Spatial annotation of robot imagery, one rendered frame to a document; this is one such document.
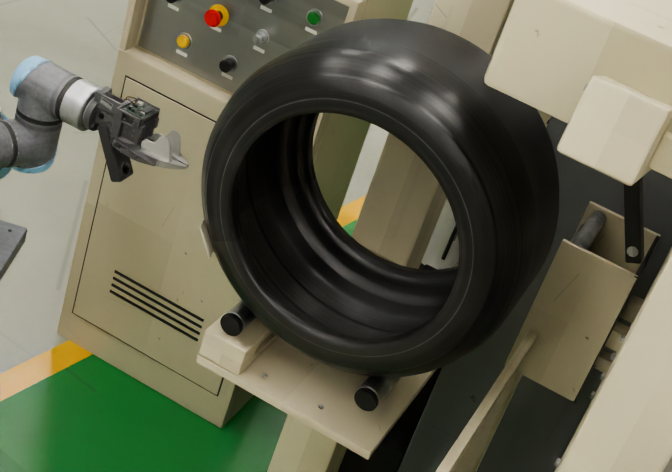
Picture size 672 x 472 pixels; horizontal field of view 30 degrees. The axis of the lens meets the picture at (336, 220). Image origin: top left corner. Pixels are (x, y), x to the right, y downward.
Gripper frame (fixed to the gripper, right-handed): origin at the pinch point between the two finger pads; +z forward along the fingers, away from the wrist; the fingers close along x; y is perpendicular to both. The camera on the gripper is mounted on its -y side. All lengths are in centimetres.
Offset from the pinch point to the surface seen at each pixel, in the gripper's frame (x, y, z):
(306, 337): -12.7, -10.7, 37.1
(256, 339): -7.0, -21.0, 26.7
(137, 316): 60, -87, -29
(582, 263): 18, 10, 72
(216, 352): -11.8, -24.4, 21.7
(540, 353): 18, -11, 73
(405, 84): -10, 39, 38
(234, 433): 62, -108, 7
